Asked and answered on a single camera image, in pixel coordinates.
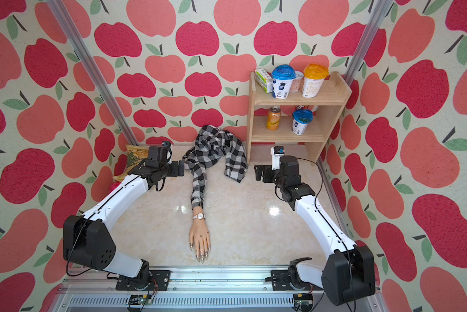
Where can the green white carton box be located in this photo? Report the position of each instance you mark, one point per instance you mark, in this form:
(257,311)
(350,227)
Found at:
(264,79)

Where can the blue lid cup upper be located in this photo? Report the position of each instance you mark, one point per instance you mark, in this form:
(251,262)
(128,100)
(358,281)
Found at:
(282,77)

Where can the small white pink cup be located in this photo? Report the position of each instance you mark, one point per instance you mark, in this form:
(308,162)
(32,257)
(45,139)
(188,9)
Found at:
(297,82)

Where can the black white plaid shirt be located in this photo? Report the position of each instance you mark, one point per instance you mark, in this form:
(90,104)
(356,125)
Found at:
(210,146)

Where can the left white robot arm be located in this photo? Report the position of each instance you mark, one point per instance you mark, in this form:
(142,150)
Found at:
(87,239)

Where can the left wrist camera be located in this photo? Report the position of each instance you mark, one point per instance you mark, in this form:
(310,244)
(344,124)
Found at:
(162,153)

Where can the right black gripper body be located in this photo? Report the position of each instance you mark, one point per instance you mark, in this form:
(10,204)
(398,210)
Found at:
(270,175)

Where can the orange lid cup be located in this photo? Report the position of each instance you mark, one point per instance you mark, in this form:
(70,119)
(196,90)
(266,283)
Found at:
(314,76)

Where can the blue lid cup lower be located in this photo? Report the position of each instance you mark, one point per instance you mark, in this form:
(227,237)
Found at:
(301,119)

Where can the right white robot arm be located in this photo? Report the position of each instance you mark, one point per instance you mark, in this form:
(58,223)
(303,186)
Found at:
(349,273)

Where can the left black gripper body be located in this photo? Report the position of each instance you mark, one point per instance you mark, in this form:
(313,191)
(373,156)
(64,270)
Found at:
(172,169)

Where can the wooden two-tier shelf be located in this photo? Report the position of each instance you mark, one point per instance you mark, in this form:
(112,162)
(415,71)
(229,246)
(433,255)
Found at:
(326,107)

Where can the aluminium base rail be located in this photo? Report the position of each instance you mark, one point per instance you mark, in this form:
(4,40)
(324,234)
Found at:
(198,288)

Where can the green chips bag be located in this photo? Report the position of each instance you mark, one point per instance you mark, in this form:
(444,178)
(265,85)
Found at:
(133,156)

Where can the mannequin hand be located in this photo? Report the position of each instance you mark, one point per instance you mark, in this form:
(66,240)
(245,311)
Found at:
(199,237)

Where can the orange soda can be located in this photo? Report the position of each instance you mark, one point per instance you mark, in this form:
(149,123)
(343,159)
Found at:
(273,118)

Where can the blue lid cup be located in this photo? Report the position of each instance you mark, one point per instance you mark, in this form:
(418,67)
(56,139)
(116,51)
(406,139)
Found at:
(282,77)
(301,119)

